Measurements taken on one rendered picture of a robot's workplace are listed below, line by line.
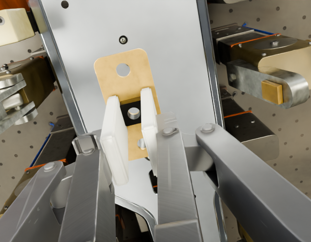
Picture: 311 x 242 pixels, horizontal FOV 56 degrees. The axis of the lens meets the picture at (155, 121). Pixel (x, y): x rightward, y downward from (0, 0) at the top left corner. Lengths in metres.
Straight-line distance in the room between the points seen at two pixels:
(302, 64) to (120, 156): 0.32
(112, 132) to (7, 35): 0.24
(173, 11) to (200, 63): 0.08
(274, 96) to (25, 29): 0.30
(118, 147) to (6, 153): 0.72
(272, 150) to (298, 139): 0.39
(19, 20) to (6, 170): 0.57
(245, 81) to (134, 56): 0.24
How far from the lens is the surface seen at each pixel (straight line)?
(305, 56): 0.43
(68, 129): 0.68
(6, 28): 0.37
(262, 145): 0.51
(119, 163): 0.15
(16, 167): 0.88
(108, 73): 0.21
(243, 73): 0.41
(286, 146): 0.91
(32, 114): 0.38
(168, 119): 0.17
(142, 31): 0.41
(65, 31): 0.41
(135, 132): 0.22
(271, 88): 0.36
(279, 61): 0.41
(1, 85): 0.37
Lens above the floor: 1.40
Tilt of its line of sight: 67 degrees down
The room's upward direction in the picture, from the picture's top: 169 degrees clockwise
